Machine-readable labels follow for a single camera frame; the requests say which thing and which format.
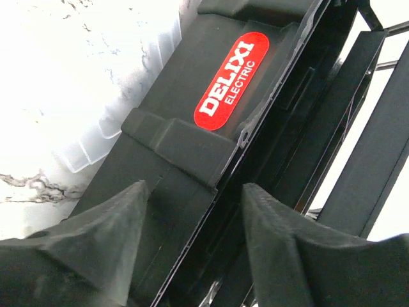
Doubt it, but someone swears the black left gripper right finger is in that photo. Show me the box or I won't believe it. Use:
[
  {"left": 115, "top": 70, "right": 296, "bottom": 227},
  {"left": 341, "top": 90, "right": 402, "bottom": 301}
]
[{"left": 240, "top": 183, "right": 408, "bottom": 306}]

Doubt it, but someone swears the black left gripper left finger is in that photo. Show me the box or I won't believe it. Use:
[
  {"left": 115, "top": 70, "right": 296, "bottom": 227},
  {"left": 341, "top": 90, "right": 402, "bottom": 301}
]
[{"left": 1, "top": 180, "right": 149, "bottom": 306}]

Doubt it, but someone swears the black plastic toolbox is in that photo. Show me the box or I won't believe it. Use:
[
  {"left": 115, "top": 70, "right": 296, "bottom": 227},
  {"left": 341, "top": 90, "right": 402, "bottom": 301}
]
[{"left": 50, "top": 0, "right": 409, "bottom": 307}]

